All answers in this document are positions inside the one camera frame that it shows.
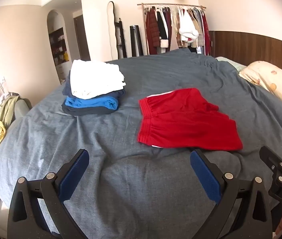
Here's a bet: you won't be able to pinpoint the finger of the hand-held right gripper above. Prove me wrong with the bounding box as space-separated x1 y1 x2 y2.
259 146 282 173

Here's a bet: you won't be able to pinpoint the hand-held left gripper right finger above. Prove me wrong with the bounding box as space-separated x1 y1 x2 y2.
190 149 272 239

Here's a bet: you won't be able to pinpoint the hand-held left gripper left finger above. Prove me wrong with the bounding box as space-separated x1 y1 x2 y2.
7 149 90 239

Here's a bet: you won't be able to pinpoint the red shorts with white stripes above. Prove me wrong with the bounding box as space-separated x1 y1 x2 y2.
137 88 243 152

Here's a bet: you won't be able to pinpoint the navy folded pants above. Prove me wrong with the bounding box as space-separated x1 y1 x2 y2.
61 71 126 117

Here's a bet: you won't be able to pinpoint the blue folded pants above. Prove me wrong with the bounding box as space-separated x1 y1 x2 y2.
65 96 119 110

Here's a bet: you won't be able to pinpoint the white folded pants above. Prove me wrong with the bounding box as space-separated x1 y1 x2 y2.
70 60 126 99

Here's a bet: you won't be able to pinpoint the grey bed blanket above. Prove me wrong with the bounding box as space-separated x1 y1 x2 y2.
0 47 282 239

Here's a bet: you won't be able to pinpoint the cream printed pillow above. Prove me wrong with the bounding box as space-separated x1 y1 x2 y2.
238 61 282 120

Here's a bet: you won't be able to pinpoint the olive green garment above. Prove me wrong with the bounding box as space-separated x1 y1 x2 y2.
0 95 22 130

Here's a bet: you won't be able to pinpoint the pale green bed sheet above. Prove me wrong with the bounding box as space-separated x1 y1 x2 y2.
215 56 246 73

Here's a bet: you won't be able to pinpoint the brown wooden headboard panel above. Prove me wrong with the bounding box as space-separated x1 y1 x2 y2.
209 30 282 68

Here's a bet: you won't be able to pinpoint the arched alcove shelf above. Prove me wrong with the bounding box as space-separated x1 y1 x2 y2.
47 10 73 85

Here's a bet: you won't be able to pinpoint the dark wooden door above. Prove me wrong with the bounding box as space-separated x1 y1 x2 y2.
73 14 91 61

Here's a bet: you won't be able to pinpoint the black coat stand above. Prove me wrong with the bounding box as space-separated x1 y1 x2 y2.
115 18 128 58

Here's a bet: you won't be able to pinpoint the black tower appliance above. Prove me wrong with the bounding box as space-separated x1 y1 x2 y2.
130 25 144 58

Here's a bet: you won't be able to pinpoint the wavy standing mirror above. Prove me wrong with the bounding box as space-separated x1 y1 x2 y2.
107 1 119 61

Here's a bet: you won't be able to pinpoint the row of hanging clothes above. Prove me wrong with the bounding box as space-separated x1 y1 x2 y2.
144 6 211 55

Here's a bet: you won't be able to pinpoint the wooden clothes rack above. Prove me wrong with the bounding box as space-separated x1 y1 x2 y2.
137 3 207 55

